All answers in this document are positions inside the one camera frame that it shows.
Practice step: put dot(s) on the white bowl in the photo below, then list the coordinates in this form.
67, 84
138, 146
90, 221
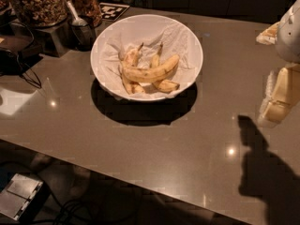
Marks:
146, 28

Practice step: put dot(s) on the yellow banana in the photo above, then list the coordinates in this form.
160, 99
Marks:
165, 86
152, 74
131, 59

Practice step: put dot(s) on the dark cup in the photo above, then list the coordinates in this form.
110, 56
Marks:
83, 37

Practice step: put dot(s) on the large glass nut jar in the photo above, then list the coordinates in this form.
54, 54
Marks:
40, 13

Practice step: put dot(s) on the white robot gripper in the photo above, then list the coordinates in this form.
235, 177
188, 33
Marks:
289, 37

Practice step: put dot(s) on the metal stand block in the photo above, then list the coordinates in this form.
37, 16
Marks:
56, 40

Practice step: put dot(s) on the white paper napkin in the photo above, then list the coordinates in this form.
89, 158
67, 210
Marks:
146, 64

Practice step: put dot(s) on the grey box on floor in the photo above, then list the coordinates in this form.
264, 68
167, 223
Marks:
20, 197

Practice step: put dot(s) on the small glass nut jar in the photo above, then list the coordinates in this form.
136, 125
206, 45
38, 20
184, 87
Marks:
89, 8

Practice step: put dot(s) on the black white marker tag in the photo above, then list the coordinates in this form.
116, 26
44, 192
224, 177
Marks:
111, 12

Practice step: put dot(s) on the white plastic spoon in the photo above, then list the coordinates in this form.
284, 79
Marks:
76, 19

